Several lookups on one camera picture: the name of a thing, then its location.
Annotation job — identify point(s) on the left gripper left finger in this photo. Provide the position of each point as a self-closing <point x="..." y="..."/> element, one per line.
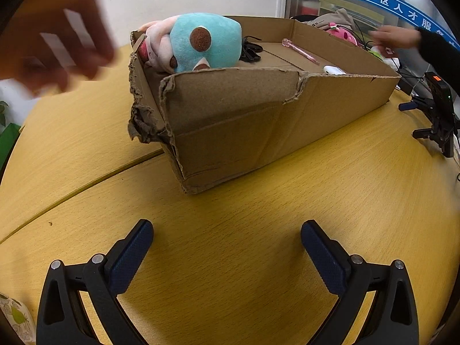
<point x="62" y="317"/>

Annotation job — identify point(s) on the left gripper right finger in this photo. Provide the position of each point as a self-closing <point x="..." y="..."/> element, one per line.
<point x="392" y="317"/>

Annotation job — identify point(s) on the white earbuds case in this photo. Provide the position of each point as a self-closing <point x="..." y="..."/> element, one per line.
<point x="334" y="70"/>

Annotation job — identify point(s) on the pink glitter pen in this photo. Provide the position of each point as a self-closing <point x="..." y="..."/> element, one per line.
<point x="289" y="44"/>

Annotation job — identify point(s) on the black sunglasses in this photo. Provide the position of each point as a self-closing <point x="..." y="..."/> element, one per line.
<point x="250" y="50"/>

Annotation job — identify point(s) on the teal pink plush pig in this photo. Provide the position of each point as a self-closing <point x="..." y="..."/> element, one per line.
<point x="190" y="42"/>

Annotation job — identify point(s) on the black sleeved forearm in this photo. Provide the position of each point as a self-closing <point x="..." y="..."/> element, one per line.
<point x="441" y="55"/>

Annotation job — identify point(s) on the person hand far right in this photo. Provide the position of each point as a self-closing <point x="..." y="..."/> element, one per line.
<point x="395" y="37"/>

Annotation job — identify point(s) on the blurred near hand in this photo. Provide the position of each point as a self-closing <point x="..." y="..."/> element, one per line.
<point x="44" y="42"/>

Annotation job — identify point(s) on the floral patterned bag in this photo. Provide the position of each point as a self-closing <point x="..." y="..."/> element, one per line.
<point x="19" y="319"/>

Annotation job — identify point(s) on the white green helmet toy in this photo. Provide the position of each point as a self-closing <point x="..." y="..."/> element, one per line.
<point x="392" y="62"/>

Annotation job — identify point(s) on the pink plush toy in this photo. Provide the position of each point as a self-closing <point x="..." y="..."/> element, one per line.
<point x="341" y="32"/>

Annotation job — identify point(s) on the beige printed cloth bag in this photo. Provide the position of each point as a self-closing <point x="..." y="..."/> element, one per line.
<point x="340" y="17"/>

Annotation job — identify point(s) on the brown cardboard box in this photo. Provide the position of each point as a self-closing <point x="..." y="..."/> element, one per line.
<point x="215" y="125"/>

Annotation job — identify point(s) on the green cloth shelf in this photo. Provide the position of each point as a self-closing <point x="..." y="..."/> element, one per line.
<point x="7" y="142"/>

